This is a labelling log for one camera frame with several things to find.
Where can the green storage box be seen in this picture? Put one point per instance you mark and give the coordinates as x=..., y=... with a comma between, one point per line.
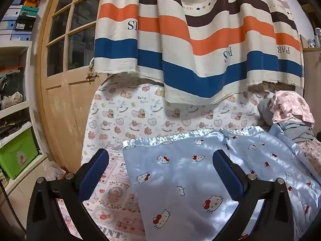
x=15, y=153

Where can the striped curtain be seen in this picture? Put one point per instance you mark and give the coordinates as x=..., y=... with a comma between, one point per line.
x=175, y=30

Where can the blue satin cat-print pants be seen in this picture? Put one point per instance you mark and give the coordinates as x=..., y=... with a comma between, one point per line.
x=180, y=175

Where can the grey folded garment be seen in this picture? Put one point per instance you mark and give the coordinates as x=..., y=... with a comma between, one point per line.
x=265, y=110

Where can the wooden glass-pane door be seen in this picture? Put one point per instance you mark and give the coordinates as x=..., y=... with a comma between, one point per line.
x=62, y=105

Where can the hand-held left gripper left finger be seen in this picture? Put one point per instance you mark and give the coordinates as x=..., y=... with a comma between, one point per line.
x=92, y=178

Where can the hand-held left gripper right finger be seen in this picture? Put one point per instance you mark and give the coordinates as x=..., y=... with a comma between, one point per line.
x=228, y=178

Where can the stack of shoe boxes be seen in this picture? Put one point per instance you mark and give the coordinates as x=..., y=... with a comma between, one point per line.
x=22, y=12

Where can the white plastic bag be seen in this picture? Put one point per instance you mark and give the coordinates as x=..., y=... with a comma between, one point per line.
x=54, y=170

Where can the pink printed garment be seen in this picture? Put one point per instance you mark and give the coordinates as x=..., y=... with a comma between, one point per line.
x=291, y=105

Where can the printed bed sheet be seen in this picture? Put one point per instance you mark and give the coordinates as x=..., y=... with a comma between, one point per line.
x=120, y=113

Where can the metal door latch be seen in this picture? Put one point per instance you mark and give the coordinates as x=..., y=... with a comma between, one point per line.
x=91, y=77

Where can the blue-grey folded garment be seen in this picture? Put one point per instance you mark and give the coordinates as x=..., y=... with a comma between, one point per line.
x=299, y=133

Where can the small white figurine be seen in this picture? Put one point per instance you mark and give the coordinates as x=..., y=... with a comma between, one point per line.
x=311, y=44

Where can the white shelf unit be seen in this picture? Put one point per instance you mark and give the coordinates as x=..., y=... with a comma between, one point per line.
x=25, y=103

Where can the crumpled clear plastic bag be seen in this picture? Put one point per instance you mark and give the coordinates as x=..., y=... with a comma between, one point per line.
x=12, y=100

